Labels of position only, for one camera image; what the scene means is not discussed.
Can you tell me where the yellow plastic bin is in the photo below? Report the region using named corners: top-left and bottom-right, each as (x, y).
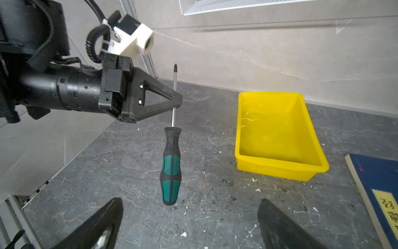
top-left (235, 92), bottom-right (330, 182)

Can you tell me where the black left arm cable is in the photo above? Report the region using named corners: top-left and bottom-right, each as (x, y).
top-left (83, 0), bottom-right (122, 64)

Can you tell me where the blue book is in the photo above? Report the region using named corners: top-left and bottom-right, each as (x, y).
top-left (345, 154), bottom-right (398, 249)

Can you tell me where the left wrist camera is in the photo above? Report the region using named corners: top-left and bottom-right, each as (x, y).
top-left (107, 15), bottom-right (154, 59)

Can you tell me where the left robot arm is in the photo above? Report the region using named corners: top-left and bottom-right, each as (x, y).
top-left (1, 1), bottom-right (182, 123)

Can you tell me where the green black screwdriver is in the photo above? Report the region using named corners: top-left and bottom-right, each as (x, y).
top-left (160, 63), bottom-right (182, 206)

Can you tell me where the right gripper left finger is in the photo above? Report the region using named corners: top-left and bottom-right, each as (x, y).
top-left (54, 197), bottom-right (123, 249)

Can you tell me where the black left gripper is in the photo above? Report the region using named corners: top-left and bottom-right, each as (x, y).
top-left (98, 54), bottom-right (182, 123)

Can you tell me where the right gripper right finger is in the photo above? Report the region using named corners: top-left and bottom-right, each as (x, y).
top-left (258, 198), bottom-right (325, 249)

